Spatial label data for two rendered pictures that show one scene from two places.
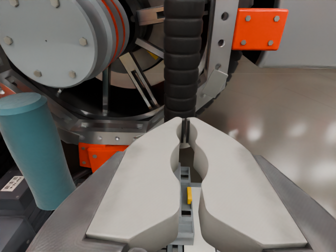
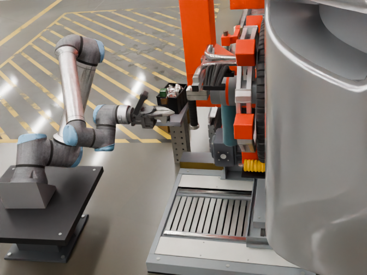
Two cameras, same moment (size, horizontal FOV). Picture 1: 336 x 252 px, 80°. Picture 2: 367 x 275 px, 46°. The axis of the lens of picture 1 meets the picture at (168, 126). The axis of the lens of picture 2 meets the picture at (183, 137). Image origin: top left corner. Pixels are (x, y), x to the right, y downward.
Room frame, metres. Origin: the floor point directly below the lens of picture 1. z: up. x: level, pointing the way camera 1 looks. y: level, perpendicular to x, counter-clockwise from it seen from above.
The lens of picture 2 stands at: (0.56, -1.67, 1.77)
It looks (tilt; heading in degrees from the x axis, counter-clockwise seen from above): 32 degrees down; 104
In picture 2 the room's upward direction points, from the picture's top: 7 degrees counter-clockwise
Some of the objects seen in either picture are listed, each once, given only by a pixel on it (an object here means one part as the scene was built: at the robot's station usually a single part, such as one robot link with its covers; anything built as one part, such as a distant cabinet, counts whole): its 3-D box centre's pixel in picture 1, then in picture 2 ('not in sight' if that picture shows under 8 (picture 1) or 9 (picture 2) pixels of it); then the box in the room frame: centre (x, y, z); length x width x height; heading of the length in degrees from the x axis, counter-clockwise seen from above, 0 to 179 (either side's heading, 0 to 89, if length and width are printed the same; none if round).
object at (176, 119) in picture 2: not in sight; (175, 107); (-0.07, 0.75, 0.44); 0.43 x 0.17 x 0.03; 88
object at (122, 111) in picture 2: not in sight; (125, 114); (-0.11, -0.01, 0.81); 0.10 x 0.05 x 0.09; 88
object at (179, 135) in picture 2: not in sight; (179, 133); (-0.07, 0.78, 0.21); 0.10 x 0.10 x 0.42; 88
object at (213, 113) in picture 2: not in sight; (236, 57); (0.22, 1.92, 0.28); 2.47 x 0.09 x 0.22; 88
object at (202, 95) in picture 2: not in sight; (197, 92); (0.24, -0.01, 0.93); 0.09 x 0.05 x 0.05; 178
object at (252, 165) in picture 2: not in sight; (270, 166); (0.54, 0.03, 0.51); 0.29 x 0.06 x 0.06; 178
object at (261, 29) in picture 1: (252, 28); (243, 126); (0.44, -0.17, 0.85); 0.09 x 0.08 x 0.07; 88
